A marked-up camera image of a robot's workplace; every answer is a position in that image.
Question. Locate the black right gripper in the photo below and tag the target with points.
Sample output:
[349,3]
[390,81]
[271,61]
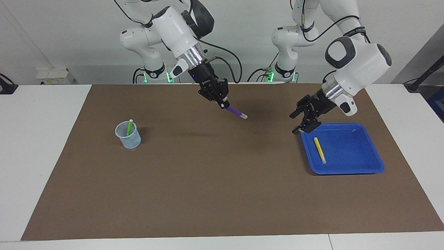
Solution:
[204,74]

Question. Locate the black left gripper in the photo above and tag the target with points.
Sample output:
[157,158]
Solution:
[322,102]

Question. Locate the purple highlighter pen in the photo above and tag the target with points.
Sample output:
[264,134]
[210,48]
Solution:
[236,111]

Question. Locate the yellow highlighter pen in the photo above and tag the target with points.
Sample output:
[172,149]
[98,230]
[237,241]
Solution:
[319,149]

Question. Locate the green highlighter pen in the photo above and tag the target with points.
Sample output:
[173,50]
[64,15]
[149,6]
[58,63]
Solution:
[129,126]

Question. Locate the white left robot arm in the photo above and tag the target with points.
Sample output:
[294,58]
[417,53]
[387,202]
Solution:
[360,59]

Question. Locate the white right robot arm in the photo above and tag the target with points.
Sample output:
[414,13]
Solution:
[173,27]

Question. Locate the blue plastic tray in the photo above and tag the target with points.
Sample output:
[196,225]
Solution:
[350,149]

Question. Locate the brown table mat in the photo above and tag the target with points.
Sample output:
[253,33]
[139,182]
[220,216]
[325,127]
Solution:
[222,173]

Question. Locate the translucent pen cup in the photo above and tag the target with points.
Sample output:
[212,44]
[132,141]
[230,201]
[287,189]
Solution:
[130,141]

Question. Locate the black pole with base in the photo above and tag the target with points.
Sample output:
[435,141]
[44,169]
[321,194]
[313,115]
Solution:
[412,86]

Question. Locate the grey partition panel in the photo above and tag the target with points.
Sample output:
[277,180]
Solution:
[416,59]

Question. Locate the blue box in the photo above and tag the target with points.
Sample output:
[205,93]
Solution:
[437,102]

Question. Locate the white power strip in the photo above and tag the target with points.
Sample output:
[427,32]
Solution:
[52,73]

